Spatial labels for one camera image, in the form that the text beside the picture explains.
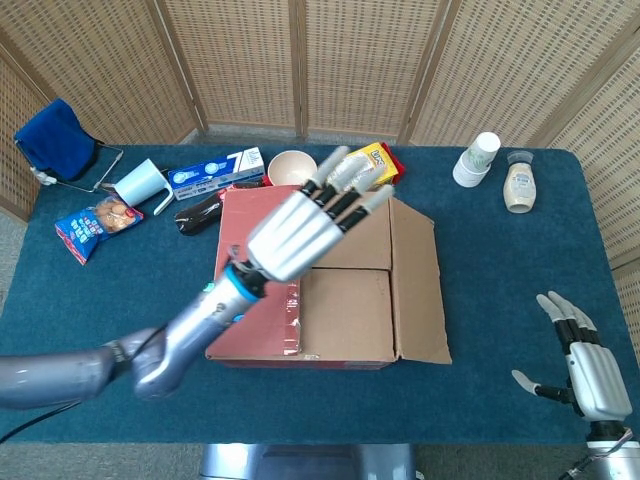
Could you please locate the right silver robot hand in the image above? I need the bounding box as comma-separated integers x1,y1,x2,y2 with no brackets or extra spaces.
510,291,633,420

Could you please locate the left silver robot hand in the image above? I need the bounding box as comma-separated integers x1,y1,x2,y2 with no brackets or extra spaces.
246,145,396,282

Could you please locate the red cardboard shipping box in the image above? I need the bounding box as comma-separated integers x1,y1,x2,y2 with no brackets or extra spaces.
204,184,454,370

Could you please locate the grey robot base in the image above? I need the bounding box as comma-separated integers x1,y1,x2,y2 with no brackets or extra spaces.
198,443,419,480

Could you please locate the blue white toothpaste box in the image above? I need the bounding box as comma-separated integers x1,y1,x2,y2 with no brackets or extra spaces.
167,146,266,202

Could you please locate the beige bowl red outside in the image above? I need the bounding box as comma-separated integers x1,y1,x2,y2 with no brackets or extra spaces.
267,150,319,188

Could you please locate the dark cola bottle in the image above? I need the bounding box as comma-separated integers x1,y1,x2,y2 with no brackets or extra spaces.
173,185,236,236

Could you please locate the yellow noodle packet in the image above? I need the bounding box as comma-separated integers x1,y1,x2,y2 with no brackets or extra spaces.
344,141,407,192

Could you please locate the light blue plastic mug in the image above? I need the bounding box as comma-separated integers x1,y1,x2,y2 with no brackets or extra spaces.
113,158,175,217

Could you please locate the woven folding screen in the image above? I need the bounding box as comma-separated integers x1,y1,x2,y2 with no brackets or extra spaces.
0,0,640,361

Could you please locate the blue cookie snack bag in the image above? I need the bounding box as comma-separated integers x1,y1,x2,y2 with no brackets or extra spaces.
54,195,145,266

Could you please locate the stack of paper cups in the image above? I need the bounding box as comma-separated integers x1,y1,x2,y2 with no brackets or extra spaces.
452,131,502,189

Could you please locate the mayonnaise squeeze bottle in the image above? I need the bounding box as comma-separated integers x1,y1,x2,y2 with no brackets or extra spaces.
502,149,538,215

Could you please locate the blue towel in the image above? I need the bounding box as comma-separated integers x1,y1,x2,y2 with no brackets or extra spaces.
13,97,99,182

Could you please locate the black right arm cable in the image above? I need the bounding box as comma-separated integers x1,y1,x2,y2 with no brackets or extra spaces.
563,452,601,480

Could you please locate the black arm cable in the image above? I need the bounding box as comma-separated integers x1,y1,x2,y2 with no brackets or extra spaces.
563,452,601,480
0,324,169,444

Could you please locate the metal wire rack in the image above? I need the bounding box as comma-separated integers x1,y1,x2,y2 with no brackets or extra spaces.
14,139,125,194

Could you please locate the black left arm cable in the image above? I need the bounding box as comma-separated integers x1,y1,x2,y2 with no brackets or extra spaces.
0,324,169,444

